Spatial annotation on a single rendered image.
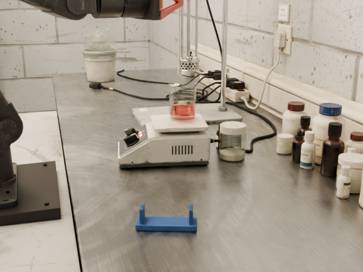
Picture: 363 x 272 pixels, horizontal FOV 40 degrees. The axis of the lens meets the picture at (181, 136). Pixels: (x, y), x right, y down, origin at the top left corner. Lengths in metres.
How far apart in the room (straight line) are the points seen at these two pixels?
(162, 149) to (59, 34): 2.44
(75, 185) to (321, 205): 0.47
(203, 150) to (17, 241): 0.45
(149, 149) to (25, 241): 0.36
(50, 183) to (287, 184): 0.46
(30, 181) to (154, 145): 0.26
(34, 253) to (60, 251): 0.04
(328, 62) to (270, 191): 0.49
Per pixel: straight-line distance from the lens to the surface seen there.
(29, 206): 0.89
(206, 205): 0.91
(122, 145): 1.13
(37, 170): 1.05
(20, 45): 3.45
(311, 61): 1.43
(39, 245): 0.81
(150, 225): 0.82
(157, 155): 1.07
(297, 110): 1.21
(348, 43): 1.28
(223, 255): 0.76
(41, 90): 3.49
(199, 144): 1.08
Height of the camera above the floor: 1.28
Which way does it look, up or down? 17 degrees down
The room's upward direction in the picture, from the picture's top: straight up
